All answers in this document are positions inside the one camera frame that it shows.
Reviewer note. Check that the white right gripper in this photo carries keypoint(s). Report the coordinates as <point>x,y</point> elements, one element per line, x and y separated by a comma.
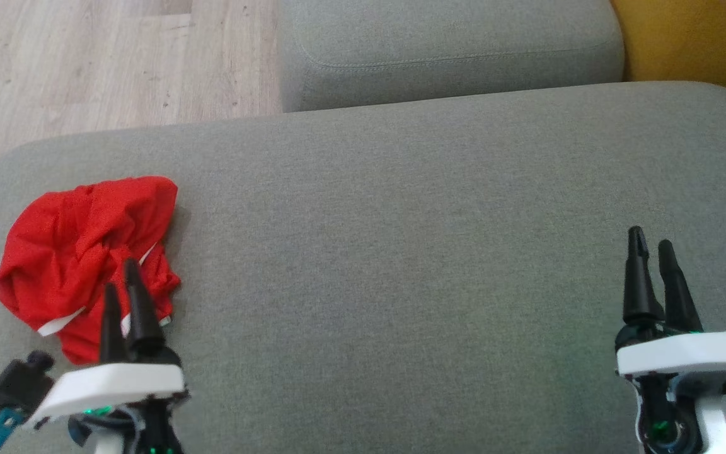
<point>684,356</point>

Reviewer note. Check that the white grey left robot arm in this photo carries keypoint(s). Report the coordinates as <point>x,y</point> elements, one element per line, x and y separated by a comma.
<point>149,435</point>

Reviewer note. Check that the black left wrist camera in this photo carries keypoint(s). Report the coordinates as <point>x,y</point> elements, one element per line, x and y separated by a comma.
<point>16,381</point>

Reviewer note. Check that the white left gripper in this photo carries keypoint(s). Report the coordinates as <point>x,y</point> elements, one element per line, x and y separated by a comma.
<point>117,381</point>

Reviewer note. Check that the mustard yellow panel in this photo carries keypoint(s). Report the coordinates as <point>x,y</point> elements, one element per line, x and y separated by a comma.
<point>697,38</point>

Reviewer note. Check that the grey sofa cushion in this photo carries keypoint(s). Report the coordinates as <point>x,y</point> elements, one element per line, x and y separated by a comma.
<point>451,57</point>

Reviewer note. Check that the large grey sofa seat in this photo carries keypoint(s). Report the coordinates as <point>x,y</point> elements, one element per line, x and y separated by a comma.
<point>401,252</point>

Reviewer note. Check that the red shorts white stripe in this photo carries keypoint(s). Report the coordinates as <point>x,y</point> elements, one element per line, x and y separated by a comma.
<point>79,343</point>

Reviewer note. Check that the red white basketball jersey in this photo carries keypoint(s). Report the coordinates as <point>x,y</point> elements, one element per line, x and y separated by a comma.
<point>117,208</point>

